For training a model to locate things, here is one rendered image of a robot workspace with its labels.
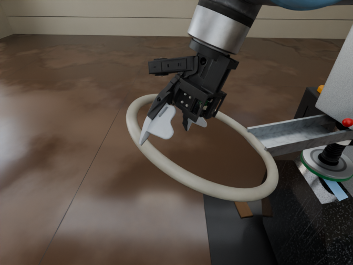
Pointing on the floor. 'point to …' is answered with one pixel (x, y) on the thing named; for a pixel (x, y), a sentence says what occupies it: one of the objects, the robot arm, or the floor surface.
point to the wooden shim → (243, 209)
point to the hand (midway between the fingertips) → (163, 135)
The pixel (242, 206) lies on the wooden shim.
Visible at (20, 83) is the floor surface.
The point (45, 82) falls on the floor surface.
